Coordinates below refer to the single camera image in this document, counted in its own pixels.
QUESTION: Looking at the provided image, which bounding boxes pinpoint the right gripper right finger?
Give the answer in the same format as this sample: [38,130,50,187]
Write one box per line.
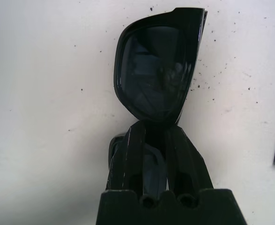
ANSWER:
[165,124,214,195]

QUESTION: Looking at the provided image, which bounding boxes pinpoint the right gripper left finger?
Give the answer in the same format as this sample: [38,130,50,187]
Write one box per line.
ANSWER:
[104,120,148,195]

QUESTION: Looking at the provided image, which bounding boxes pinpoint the black sunglasses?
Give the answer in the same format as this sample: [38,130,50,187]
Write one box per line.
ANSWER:
[108,7,209,195]

